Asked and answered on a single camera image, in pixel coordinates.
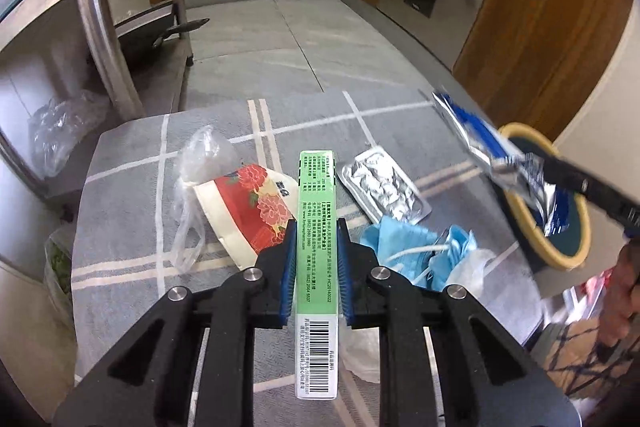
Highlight green white medicine box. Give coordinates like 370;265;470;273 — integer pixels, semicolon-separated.
295;150;340;401

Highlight red floral paper packet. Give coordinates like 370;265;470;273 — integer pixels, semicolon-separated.
194;164;298;270

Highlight blue surgical masks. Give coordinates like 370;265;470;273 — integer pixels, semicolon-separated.
360;217;496;296

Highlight blue silver foil wrapper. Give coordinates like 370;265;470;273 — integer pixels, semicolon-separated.
432;92;540;217

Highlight clear plastic bag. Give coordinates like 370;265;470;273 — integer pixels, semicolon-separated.
169;124;241;275

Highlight teal yellow-rimmed trash bin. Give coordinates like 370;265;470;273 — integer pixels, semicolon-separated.
498;121;592;272

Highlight person's right hand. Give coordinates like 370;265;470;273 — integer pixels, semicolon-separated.
598;239;639;347

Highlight white plastic bag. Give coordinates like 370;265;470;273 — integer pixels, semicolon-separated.
340;322;381;384

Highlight silver blister pill pack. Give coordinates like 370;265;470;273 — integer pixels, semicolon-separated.
337;145;432;225

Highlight grey plaid cushion mat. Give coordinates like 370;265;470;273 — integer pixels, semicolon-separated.
72;88;542;377

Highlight crumpled clear bag on shelf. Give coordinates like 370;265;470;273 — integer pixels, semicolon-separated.
28;90;111;178

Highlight black pan on shelf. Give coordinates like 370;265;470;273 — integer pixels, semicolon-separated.
115;1;209;68

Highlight stainless steel shelf rack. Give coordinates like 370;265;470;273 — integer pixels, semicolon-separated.
1;0;193;216

